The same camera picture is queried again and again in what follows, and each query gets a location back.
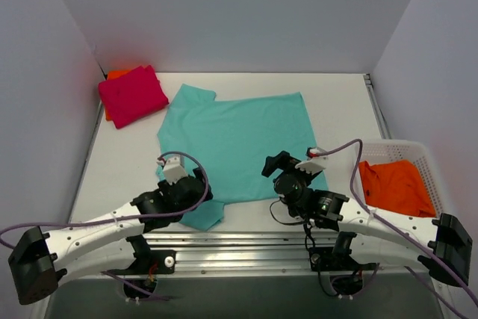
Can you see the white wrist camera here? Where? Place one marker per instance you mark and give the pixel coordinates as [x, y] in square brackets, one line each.
[316, 161]
[171, 169]

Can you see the folded orange t shirt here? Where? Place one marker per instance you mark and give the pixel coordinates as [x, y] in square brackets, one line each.
[113, 75]

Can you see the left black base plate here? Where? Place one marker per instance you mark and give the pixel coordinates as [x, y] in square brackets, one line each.
[154, 262]

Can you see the aluminium rail frame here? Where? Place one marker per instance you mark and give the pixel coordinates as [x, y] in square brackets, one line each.
[203, 254]

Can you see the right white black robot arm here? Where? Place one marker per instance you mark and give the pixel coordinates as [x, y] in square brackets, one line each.
[442, 244]

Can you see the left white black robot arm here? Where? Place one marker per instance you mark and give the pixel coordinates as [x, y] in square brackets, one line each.
[47, 255]

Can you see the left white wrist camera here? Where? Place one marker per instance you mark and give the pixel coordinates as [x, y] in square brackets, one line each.
[171, 169]

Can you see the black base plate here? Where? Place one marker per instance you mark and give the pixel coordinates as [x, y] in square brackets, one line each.
[154, 262]
[322, 259]

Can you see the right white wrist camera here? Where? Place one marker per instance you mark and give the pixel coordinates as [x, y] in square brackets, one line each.
[316, 161]

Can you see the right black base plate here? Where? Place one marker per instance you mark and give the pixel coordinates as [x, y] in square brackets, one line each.
[322, 259]

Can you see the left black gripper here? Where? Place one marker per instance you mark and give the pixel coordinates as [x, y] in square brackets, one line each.
[202, 185]

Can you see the teal t shirt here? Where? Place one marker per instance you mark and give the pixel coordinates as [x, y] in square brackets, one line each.
[231, 140]

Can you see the folded magenta t shirt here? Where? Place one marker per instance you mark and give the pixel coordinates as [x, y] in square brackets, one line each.
[133, 96]

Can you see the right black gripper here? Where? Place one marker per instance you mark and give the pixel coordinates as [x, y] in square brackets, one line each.
[283, 166]

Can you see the orange t shirt in basket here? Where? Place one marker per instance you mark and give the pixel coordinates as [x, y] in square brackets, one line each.
[396, 187]

